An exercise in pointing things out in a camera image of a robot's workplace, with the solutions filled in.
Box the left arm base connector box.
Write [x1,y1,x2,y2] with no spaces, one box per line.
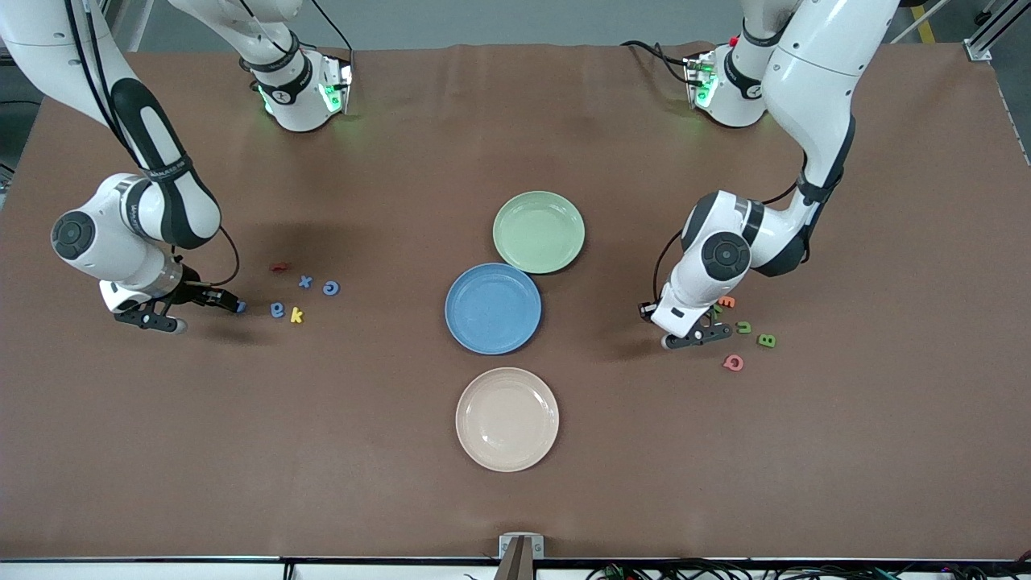
[683,50,719,111]

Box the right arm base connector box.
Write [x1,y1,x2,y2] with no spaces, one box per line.
[321,52,355,115]

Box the green plate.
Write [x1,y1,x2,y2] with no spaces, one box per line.
[492,190,586,276]

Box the brown table cover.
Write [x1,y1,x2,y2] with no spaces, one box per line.
[0,42,1031,561]

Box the blue plate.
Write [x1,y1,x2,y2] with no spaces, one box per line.
[445,263,543,356]

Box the beige plate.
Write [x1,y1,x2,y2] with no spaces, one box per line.
[455,367,561,473]

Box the black cable bundle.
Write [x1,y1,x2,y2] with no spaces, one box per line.
[584,558,1031,580]

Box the black base cable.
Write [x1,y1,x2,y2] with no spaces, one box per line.
[310,0,355,56]
[620,39,698,88]

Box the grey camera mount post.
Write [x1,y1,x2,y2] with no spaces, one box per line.
[494,537,534,580]

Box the aluminium frame profile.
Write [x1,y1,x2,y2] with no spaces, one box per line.
[964,0,1031,61]

